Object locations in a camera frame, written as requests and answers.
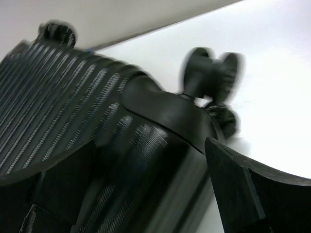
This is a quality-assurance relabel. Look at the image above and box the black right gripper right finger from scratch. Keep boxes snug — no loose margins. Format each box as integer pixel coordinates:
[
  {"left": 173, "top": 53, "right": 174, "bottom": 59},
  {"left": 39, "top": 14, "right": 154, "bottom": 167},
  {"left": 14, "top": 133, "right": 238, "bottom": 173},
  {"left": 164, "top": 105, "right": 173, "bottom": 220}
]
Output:
[{"left": 205, "top": 138, "right": 311, "bottom": 233}]

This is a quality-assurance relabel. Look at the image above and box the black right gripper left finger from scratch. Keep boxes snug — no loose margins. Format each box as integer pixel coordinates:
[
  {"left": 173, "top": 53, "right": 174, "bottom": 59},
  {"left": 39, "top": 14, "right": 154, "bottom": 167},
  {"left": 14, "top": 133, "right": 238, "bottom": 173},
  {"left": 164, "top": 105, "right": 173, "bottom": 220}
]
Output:
[{"left": 0, "top": 141, "right": 96, "bottom": 233}]

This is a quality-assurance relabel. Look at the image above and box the black hard-shell suitcase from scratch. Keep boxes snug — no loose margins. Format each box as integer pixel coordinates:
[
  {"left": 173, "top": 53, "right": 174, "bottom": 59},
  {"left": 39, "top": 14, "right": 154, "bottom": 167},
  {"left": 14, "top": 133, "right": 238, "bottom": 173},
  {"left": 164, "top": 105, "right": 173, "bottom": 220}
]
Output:
[{"left": 0, "top": 22, "right": 242, "bottom": 233}]

